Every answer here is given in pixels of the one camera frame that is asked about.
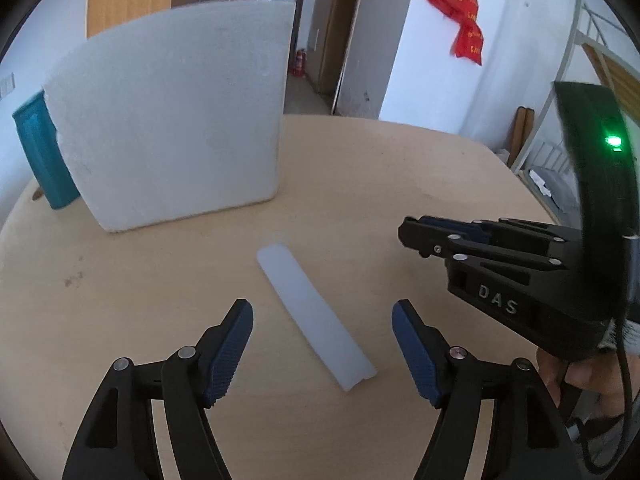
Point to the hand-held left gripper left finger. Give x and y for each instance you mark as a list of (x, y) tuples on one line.
[(230, 355)]

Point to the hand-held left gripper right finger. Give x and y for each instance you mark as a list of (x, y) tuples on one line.
[(415, 360)]

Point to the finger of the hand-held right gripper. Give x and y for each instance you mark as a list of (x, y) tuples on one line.
[(450, 225), (425, 240)]

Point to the white foam strip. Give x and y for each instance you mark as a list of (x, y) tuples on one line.
[(310, 310)]

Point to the white foam box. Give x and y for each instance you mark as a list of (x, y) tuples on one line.
[(175, 110)]

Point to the person's right hand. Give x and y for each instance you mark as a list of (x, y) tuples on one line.
[(595, 375)]

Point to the brown wooden boards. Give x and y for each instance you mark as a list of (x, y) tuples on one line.
[(520, 135)]

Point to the red banner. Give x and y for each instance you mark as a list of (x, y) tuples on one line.
[(465, 35)]

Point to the red fire extinguisher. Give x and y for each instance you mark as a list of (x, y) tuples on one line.
[(298, 65)]

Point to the metal bunk bed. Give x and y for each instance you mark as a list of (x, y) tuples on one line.
[(597, 57)]

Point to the teal round bin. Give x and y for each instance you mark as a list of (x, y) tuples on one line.
[(45, 160)]

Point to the wooden doorway frame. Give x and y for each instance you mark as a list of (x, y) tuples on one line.
[(332, 35)]

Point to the white wall socket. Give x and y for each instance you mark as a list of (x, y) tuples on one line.
[(6, 86)]

